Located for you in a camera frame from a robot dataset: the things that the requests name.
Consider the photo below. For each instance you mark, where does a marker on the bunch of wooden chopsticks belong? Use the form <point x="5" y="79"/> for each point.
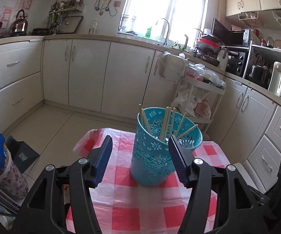
<point x="165" y="124"/>

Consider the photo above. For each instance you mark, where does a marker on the white hanging bin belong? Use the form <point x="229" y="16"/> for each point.
<point x="173" y="65"/>

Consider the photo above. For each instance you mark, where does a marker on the floral patterned container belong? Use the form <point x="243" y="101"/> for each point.
<point x="11" y="182"/>

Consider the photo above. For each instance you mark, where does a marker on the red checked tablecloth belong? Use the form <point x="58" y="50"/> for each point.
<point x="130" y="199"/>

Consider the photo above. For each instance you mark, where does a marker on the white counter shelf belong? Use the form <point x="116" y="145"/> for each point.
<point x="271" y="52"/>

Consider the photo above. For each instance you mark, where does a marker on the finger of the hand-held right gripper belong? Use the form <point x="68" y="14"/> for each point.
<point x="264" y="202"/>

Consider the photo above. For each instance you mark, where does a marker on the dark cutting board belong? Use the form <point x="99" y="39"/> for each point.
<point x="72" y="25"/>

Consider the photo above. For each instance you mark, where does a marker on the black frying pan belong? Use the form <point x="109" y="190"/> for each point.
<point x="40" y="31"/>

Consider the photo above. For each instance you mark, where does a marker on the wall socket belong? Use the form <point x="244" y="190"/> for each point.
<point x="116" y="4"/>

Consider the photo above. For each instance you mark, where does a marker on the black pot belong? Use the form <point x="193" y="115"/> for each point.
<point x="258" y="75"/>

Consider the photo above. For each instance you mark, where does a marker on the white plastic bag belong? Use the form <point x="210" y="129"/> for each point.
<point x="186" y="100"/>

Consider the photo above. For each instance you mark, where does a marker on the black microwave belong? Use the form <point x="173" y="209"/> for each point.
<point x="235" y="37"/>

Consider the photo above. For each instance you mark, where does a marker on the chrome sink faucet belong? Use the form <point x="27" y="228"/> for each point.
<point x="168" y="33"/>

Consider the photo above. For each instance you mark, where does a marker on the stack of pans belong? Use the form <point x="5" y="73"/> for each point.
<point x="209" y="42"/>

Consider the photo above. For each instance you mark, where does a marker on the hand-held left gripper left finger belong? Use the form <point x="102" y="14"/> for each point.
<point x="101" y="160"/>

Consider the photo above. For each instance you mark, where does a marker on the black toaster oven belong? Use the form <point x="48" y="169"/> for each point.
<point x="236" y="63"/>

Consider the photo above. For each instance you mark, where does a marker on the steel kettle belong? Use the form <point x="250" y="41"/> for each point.
<point x="20" y="24"/>

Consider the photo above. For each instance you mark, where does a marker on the clear plastic bags of food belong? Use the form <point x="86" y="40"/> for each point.
<point x="208" y="75"/>

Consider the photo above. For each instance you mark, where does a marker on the green vegetables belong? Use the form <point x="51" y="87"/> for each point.
<point x="179" y="47"/>

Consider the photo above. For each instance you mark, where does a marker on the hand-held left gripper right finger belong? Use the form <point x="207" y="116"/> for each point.
<point x="177" y="160"/>

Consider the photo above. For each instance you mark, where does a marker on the clear plastic bottle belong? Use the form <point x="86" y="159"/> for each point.
<point x="93" y="29"/>

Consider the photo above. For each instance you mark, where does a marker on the pink plastic bag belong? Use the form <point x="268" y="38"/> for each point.
<point x="203" y="109"/>

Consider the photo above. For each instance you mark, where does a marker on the long cream base cabinets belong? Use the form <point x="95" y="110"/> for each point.
<point x="89" y="73"/>

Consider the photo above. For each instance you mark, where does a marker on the pink wall stickers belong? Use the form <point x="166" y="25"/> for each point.
<point x="26" y="4"/>

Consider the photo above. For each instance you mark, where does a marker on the teal floral utensil holder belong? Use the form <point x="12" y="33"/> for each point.
<point x="150" y="165"/>

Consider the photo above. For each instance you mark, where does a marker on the white electric thermo pot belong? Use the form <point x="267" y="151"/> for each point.
<point x="278" y="78"/>

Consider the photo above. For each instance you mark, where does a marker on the wall rack of condiment bottles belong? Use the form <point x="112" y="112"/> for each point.
<point x="67" y="11"/>

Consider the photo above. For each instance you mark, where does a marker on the white plastic jug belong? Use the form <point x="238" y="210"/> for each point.
<point x="222" y="59"/>

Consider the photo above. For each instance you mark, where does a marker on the pink plastic basket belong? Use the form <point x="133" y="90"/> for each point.
<point x="237" y="28"/>

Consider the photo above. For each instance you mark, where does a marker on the white storage trolley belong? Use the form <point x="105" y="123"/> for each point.
<point x="205" y="85"/>

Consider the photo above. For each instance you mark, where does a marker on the green dish soap bottle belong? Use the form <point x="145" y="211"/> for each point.
<point x="148" y="33"/>

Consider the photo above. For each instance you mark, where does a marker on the black box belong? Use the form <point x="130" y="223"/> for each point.
<point x="21" y="154"/>

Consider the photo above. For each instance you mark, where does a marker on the cream base cabinets with drawers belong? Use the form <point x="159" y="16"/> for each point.
<point x="252" y="112"/>

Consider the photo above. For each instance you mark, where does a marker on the kitchen window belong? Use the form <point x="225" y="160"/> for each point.
<point x="155" y="4"/>

